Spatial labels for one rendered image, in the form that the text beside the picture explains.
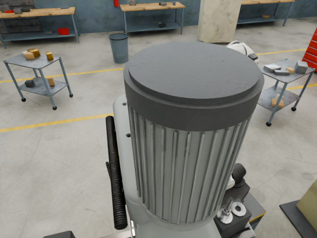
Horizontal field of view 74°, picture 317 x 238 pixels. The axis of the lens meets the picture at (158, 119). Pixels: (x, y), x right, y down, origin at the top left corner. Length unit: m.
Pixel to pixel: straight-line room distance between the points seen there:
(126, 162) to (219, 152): 0.33
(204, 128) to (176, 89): 0.06
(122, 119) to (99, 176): 2.30
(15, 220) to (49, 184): 0.49
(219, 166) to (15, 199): 2.99
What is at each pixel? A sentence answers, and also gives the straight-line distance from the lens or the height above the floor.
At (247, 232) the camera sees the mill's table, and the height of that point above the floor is 0.93.
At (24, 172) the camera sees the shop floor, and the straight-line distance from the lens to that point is 3.43.
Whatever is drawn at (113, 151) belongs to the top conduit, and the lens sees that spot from 0.74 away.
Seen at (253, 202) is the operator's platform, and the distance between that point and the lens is 2.41.
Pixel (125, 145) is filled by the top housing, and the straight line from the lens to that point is 0.63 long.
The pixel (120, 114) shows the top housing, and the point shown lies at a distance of 0.75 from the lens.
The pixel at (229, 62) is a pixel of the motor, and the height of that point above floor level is 2.21.
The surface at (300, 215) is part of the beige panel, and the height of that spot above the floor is 0.03.
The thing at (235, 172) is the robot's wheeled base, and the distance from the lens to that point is 2.11.
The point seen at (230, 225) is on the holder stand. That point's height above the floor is 1.11.
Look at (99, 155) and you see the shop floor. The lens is 3.23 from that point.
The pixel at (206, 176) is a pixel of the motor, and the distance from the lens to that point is 0.34.
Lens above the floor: 2.34
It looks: 39 degrees down
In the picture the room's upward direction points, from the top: straight up
